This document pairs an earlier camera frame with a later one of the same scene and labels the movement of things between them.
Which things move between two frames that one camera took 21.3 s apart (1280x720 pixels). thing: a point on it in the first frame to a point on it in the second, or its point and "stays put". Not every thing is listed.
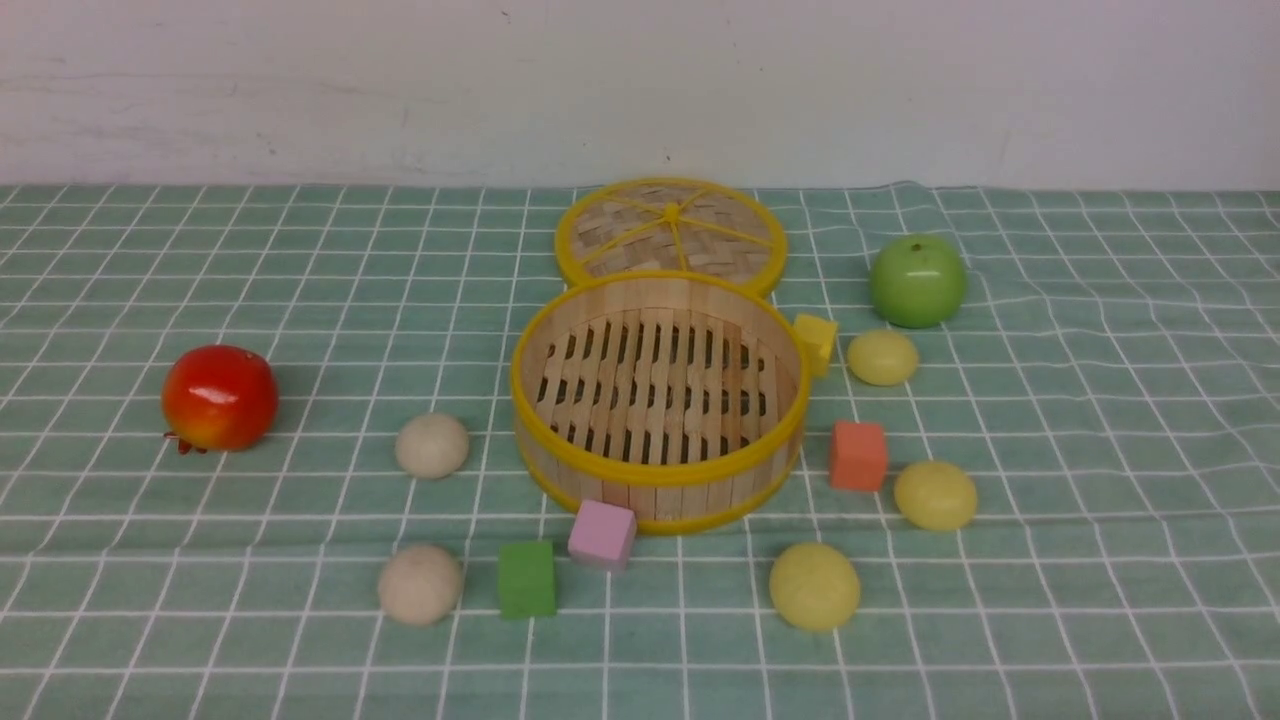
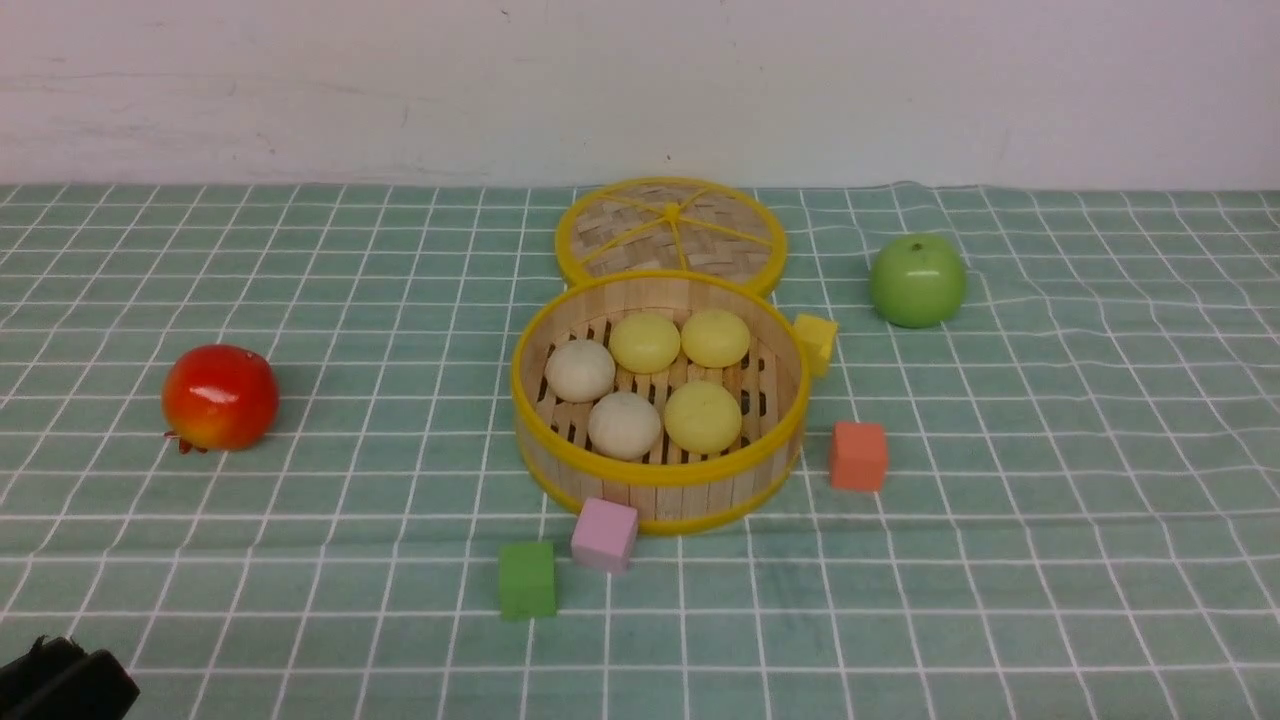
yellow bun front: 814,585 to 702,417
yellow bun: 883,357 to 715,338
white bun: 431,445 to 579,371
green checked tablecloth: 258,461 stays put
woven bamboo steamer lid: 671,224 stays put
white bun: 420,584 to 624,426
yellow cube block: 819,334 stays put
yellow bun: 935,496 to 644,343
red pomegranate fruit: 219,398 stays put
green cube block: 527,582 stays put
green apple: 917,281 stays put
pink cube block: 602,533 stays put
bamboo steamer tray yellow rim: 676,396 stays put
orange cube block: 858,456 stays put
